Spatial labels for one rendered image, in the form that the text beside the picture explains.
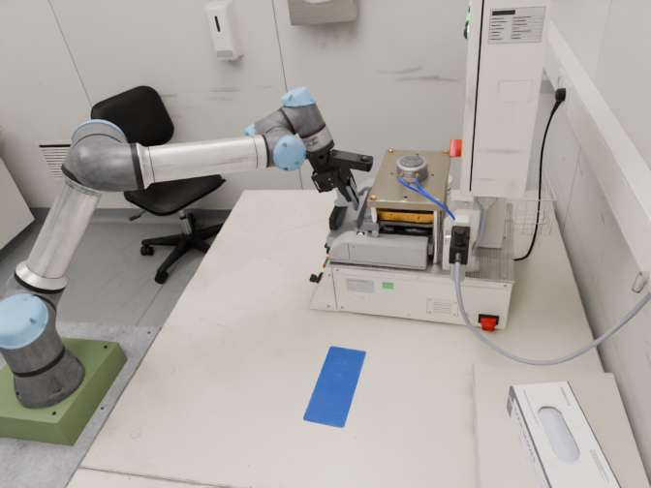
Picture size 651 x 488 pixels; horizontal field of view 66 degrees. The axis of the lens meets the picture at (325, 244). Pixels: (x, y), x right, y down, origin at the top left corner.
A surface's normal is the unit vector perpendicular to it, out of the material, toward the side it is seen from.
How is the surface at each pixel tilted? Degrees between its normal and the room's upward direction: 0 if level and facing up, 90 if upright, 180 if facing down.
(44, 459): 0
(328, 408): 0
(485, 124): 90
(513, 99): 90
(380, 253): 90
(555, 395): 3
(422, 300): 90
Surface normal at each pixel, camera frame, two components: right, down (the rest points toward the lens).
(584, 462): -0.14, -0.82
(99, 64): -0.18, 0.60
